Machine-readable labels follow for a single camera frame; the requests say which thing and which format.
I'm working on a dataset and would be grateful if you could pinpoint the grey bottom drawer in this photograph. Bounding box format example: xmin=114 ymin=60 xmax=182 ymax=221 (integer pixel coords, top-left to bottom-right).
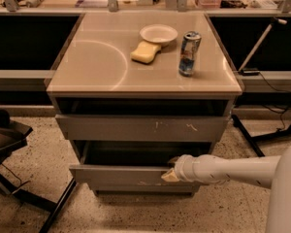
xmin=92 ymin=185 xmax=199 ymax=194

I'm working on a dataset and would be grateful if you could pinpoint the white rod with black base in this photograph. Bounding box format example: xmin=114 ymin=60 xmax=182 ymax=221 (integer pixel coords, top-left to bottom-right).
xmin=238 ymin=17 xmax=287 ymax=75

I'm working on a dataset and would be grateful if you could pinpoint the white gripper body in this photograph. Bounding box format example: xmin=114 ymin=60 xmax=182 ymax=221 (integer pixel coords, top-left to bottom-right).
xmin=174 ymin=154 xmax=196 ymax=182

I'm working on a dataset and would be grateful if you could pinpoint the black stand right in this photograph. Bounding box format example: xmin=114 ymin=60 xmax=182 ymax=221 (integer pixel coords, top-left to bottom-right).
xmin=232 ymin=115 xmax=291 ymax=157

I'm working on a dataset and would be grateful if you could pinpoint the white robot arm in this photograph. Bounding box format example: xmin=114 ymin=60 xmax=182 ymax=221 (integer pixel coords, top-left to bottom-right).
xmin=161 ymin=146 xmax=291 ymax=233

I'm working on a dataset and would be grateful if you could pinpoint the black stand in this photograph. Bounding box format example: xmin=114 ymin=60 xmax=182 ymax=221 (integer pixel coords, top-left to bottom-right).
xmin=0 ymin=109 xmax=77 ymax=233
xmin=232 ymin=115 xmax=291 ymax=157

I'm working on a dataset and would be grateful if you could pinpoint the black stand left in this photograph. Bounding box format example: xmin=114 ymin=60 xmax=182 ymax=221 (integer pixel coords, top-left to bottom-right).
xmin=0 ymin=109 xmax=77 ymax=233

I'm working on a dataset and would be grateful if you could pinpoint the grey drawer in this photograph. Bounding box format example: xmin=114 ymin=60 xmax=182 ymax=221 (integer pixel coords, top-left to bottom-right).
xmin=92 ymin=185 xmax=199 ymax=194
xmin=70 ymin=141 xmax=212 ymax=189
xmin=55 ymin=115 xmax=228 ymax=143

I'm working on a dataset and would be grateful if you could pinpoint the white bowl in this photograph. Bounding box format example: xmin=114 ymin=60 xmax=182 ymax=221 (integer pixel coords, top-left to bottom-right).
xmin=140 ymin=24 xmax=178 ymax=46

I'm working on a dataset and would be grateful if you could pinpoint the grey top drawer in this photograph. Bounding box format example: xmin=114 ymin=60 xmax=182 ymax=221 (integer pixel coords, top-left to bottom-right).
xmin=55 ymin=115 xmax=228 ymax=143

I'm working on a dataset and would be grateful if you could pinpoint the grey drawer cabinet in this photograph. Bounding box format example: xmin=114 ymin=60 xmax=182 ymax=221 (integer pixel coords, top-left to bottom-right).
xmin=45 ymin=11 xmax=244 ymax=198

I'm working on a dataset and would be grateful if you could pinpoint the yellow sponge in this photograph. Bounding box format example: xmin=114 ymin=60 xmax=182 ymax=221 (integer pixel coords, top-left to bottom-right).
xmin=130 ymin=41 xmax=161 ymax=64

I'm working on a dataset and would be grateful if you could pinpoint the blue silver drink can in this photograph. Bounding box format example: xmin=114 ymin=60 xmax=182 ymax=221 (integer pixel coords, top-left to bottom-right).
xmin=178 ymin=31 xmax=202 ymax=77

